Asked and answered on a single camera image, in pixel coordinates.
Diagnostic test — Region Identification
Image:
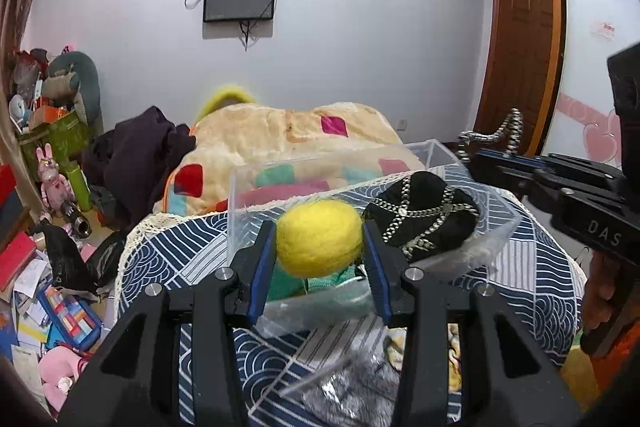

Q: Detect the green knitted cloth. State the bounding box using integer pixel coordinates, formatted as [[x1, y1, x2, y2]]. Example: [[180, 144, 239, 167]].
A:
[[267, 263, 357, 301]]

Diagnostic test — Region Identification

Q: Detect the yellow felt ball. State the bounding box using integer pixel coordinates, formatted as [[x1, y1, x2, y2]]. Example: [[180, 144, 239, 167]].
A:
[[276, 199, 363, 279]]

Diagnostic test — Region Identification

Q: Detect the black chain hat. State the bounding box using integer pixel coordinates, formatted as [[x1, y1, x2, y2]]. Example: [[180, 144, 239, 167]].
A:
[[363, 171, 480, 262]]

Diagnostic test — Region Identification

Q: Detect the right hand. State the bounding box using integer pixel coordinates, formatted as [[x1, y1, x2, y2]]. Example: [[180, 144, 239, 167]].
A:
[[582, 251, 620, 329]]

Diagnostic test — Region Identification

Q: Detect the clear plastic storage bin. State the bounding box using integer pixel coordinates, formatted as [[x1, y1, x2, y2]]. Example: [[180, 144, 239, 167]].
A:
[[228, 140, 521, 337]]

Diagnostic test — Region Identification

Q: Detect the blue white patterned tablecloth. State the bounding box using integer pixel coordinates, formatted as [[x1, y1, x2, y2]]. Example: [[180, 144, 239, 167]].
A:
[[114, 188, 587, 426]]

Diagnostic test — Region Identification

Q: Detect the brown wooden door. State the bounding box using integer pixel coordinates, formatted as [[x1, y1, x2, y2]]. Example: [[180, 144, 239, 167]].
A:
[[474, 0, 553, 155]]

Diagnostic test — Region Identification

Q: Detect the beige patchwork blanket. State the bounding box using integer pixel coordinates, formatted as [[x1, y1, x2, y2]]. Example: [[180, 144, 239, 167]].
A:
[[153, 102, 424, 216]]

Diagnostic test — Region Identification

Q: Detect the grey sock in bag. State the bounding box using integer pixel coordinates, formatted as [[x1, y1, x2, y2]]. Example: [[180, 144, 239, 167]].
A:
[[279, 352, 400, 426]]

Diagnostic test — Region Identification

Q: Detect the orange right sleeve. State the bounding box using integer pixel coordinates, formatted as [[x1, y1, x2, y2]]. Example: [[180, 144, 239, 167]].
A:
[[590, 321, 640, 392]]

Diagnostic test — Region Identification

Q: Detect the dark purple clothing pile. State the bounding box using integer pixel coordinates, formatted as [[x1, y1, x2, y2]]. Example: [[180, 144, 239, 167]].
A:
[[81, 106, 196, 230]]

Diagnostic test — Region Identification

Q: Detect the yellow plush toy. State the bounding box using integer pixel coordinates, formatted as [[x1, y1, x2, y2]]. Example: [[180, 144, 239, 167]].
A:
[[195, 84, 255, 122]]

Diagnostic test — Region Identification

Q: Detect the white wardrobe sliding door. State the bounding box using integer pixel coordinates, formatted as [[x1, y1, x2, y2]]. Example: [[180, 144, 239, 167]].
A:
[[542, 0, 640, 167]]

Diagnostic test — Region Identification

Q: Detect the green bottle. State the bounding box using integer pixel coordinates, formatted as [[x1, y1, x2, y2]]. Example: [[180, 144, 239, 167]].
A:
[[66, 161, 92, 212]]

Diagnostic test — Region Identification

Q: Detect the black plastic bag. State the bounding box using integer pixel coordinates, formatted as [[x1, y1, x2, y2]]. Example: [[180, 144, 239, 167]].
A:
[[40, 221, 126, 296]]

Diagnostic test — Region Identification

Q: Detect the pink bunny doll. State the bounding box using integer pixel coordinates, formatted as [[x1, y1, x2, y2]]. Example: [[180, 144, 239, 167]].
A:
[[36, 143, 76, 217]]

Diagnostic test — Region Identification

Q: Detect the pink plush pillow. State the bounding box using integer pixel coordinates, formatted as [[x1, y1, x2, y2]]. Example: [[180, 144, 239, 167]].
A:
[[38, 346, 90, 413]]

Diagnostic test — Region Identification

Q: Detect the green cardboard box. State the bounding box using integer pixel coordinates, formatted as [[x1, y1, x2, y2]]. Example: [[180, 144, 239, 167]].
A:
[[17, 112, 93, 172]]

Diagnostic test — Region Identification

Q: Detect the grey green plush toy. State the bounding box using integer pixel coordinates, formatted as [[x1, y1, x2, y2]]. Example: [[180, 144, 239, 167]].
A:
[[42, 51, 100, 126]]

